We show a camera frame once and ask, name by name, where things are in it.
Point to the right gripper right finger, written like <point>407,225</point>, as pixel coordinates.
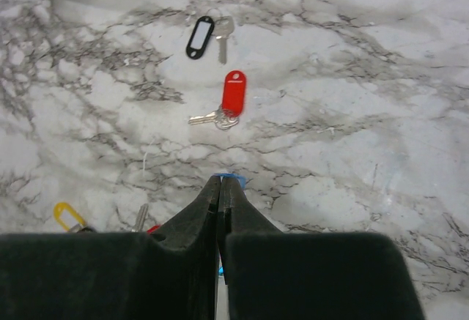
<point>347,275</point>

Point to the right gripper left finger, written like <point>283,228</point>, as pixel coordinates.
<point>169,274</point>

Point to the yellow tag key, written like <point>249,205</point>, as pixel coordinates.
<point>70,220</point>

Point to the blue tag key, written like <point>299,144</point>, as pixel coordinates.
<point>223,226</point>

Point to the red tag key near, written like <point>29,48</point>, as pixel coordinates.
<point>140,220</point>

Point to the red tag key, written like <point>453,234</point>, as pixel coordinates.
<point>232,103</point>
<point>140,220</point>

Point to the red tag key far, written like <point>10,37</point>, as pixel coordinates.
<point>232,103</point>

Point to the black tag key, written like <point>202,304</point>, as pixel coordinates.
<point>205,28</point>

